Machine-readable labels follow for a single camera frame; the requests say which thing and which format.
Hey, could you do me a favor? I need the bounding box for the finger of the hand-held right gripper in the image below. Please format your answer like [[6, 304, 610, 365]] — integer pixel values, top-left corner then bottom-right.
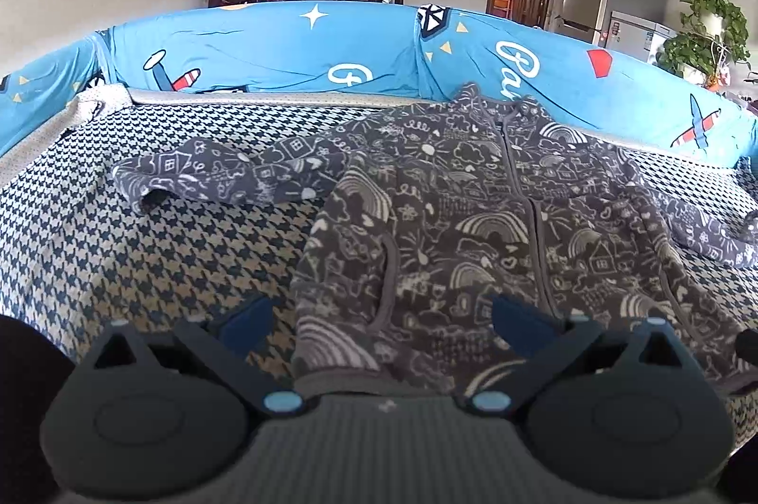
[[735, 326, 758, 363]]

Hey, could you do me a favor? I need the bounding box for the blue printed sofa cover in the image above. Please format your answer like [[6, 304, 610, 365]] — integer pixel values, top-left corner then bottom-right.
[[0, 2, 758, 167]]

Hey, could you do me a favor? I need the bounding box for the leafy potted plant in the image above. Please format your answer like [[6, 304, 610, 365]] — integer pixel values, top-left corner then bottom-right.
[[656, 0, 752, 87]]

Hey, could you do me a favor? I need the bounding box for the grey patterned zip jacket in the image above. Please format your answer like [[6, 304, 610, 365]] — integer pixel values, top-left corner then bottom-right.
[[111, 82, 758, 398]]

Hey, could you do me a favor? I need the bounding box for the person's dark clothing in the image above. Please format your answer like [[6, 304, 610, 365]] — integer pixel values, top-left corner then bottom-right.
[[0, 315, 81, 481]]

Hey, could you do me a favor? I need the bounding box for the houndstooth sofa seat cover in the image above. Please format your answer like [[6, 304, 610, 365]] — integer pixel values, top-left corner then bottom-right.
[[0, 86, 758, 504]]

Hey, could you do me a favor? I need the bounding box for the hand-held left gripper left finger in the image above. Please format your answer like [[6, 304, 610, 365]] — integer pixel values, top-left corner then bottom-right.
[[83, 296, 310, 416]]

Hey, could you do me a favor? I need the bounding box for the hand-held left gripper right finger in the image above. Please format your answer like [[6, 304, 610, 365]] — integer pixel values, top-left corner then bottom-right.
[[456, 294, 688, 416]]

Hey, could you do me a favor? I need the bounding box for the white chest freezer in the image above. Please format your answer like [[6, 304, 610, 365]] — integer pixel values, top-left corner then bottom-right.
[[604, 9, 679, 67]]

